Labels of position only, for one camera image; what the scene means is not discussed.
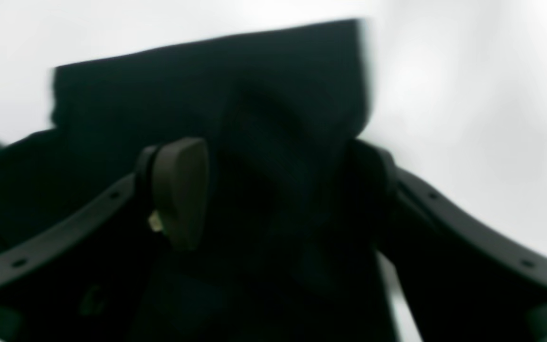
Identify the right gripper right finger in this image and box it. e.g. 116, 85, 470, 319
349, 140, 547, 342

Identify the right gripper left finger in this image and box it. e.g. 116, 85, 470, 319
0, 138, 210, 288

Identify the black graphic T-shirt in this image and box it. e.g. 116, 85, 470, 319
0, 19, 396, 342

